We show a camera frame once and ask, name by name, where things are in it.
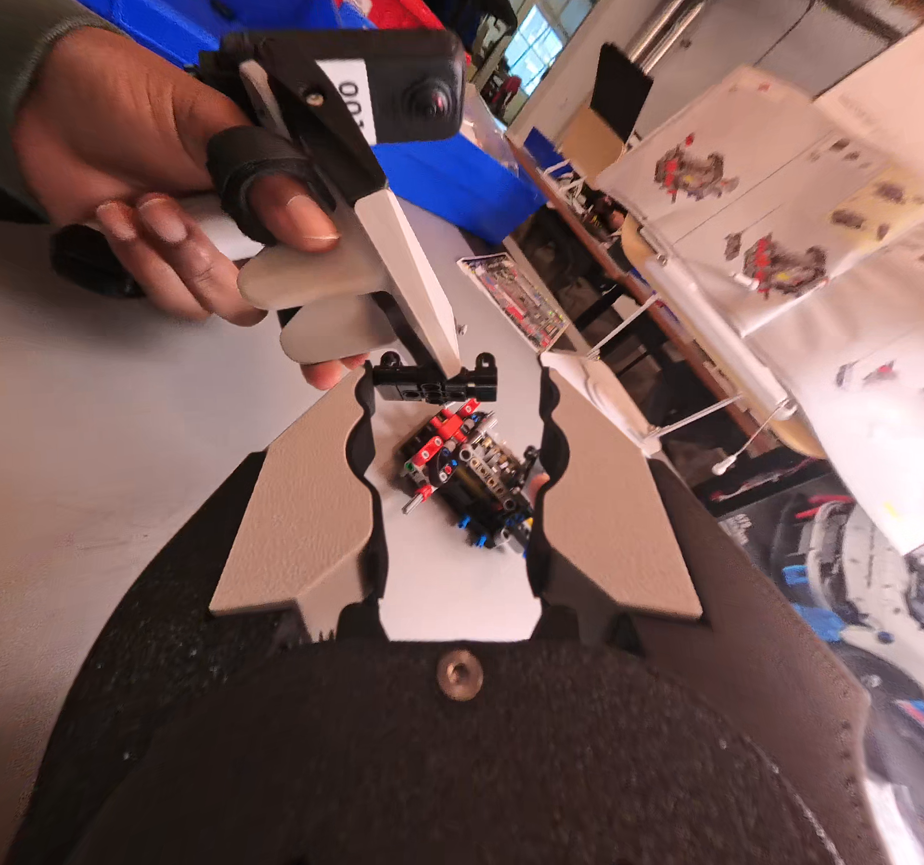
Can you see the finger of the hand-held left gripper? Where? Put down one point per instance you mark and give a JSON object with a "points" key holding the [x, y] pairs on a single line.
{"points": [[411, 266]]}

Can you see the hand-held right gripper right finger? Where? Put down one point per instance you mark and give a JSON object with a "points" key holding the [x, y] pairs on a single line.
{"points": [[613, 518]]}

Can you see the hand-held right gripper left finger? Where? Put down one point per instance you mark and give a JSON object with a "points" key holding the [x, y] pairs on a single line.
{"points": [[303, 518]]}

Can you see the black lego beam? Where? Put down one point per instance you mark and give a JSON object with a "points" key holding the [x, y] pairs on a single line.
{"points": [[419, 381]]}

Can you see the lego car model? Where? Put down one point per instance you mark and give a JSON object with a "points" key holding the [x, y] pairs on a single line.
{"points": [[469, 475]]}

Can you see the person's left forearm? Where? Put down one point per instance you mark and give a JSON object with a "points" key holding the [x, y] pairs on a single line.
{"points": [[29, 27]]}

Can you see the lego sticker sheet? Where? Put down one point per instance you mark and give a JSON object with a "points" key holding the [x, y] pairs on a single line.
{"points": [[516, 302]]}

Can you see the lego instruction booklet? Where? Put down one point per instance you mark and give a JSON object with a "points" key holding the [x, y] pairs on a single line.
{"points": [[779, 179]]}

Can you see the person's right hand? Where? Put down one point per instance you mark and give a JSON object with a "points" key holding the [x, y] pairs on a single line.
{"points": [[540, 491]]}

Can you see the person's left hand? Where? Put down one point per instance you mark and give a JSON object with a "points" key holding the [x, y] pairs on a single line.
{"points": [[115, 128]]}

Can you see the large blue bin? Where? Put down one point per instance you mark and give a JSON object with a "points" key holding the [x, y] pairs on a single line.
{"points": [[447, 179]]}

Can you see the clear plastic parts bags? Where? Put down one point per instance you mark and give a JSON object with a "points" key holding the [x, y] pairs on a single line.
{"points": [[483, 121]]}

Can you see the blue background box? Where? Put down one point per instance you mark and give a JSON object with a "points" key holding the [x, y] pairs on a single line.
{"points": [[541, 146]]}

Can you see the black board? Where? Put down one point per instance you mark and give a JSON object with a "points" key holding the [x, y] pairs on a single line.
{"points": [[624, 92]]}

